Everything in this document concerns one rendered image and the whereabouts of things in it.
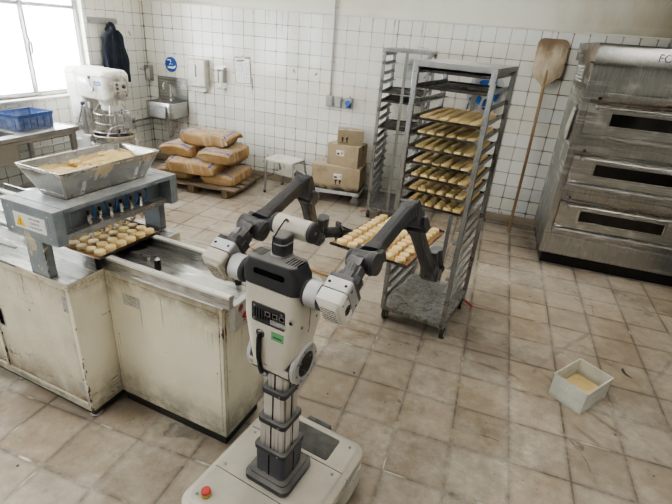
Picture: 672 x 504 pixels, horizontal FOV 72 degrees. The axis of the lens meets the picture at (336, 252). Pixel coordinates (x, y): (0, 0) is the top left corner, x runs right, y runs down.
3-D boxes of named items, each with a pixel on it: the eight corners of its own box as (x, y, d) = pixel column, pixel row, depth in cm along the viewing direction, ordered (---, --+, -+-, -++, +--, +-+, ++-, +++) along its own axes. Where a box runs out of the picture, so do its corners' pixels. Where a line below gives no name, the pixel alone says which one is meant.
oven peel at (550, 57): (494, 229, 533) (539, 37, 468) (494, 228, 537) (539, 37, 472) (521, 234, 525) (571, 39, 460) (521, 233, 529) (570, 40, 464)
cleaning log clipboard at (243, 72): (253, 89, 597) (253, 56, 579) (252, 89, 595) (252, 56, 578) (234, 87, 604) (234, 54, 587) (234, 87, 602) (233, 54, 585)
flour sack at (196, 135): (175, 143, 568) (174, 129, 561) (192, 137, 605) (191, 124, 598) (230, 150, 556) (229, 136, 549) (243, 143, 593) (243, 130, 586)
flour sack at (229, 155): (228, 167, 543) (227, 153, 535) (195, 163, 550) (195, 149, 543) (252, 154, 606) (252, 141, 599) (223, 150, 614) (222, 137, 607)
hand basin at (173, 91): (212, 143, 648) (209, 59, 601) (196, 148, 615) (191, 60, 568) (154, 133, 674) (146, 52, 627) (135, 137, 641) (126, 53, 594)
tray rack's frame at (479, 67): (443, 340, 323) (501, 69, 245) (377, 316, 344) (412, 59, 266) (466, 301, 374) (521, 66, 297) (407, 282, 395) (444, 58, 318)
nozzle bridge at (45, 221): (16, 266, 214) (-2, 197, 199) (137, 218, 274) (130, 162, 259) (66, 285, 202) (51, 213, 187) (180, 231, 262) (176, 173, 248)
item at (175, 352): (123, 401, 255) (99, 257, 216) (167, 366, 283) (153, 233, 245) (227, 451, 230) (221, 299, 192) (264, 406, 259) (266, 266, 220)
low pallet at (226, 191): (149, 185, 582) (148, 176, 577) (185, 169, 652) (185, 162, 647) (234, 200, 554) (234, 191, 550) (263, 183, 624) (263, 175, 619)
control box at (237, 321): (229, 330, 205) (228, 304, 199) (259, 305, 225) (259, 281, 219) (236, 333, 203) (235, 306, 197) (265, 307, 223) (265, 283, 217)
